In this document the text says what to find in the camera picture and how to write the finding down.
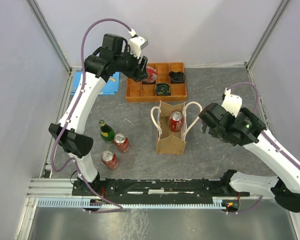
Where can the canvas tote bag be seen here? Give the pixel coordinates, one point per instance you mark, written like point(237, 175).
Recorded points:
point(168, 141)

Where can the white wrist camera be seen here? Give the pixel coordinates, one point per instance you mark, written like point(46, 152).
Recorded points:
point(137, 43)
point(232, 103)

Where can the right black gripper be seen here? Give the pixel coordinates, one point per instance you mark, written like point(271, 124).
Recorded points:
point(212, 132)

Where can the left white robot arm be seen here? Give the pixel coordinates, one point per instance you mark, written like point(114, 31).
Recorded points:
point(115, 55)

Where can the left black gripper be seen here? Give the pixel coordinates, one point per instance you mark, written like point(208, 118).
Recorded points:
point(137, 74)

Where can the green glass bottle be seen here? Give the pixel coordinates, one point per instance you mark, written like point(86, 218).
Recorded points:
point(106, 132)

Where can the rolled dark sock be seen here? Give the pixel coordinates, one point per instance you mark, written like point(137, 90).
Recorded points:
point(162, 89)
point(177, 77)

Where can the rolled dark sock right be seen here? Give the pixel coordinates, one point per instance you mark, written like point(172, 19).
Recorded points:
point(177, 77)

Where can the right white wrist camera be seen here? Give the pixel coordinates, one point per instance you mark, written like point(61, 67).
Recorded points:
point(232, 103)

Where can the rolled dark sock bottom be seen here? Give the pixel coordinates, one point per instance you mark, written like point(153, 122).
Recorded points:
point(162, 89)

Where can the blue patterned cloth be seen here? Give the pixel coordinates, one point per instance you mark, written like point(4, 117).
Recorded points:
point(110, 88)

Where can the red cola can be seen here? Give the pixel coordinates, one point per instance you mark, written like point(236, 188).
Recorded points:
point(152, 75)
point(176, 121)
point(110, 159)
point(122, 142)

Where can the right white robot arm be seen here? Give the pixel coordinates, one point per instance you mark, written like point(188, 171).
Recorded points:
point(248, 131)

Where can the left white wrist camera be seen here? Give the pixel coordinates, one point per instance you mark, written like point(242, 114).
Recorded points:
point(137, 43)

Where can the orange wooden compartment tray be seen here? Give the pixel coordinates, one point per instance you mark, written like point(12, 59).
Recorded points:
point(140, 92)

